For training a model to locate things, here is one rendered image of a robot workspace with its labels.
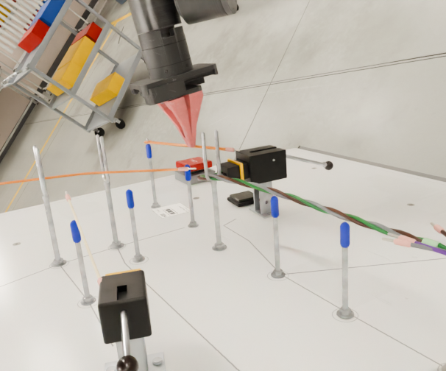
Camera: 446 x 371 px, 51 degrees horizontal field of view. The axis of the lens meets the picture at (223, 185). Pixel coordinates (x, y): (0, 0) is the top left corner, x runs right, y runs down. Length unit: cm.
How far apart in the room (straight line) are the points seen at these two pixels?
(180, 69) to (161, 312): 30
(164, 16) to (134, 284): 34
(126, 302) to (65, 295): 19
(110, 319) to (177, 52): 36
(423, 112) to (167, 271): 175
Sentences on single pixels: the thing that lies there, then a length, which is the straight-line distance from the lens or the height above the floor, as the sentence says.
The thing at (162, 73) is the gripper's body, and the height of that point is 131.
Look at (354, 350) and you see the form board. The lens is 40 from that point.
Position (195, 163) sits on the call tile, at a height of 111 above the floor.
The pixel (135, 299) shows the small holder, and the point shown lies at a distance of 34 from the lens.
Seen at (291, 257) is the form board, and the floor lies 113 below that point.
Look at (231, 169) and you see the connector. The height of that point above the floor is 118.
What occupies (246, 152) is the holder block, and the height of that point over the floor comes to 116.
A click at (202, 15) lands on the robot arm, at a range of 58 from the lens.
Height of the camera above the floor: 151
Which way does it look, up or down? 33 degrees down
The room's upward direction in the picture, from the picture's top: 56 degrees counter-clockwise
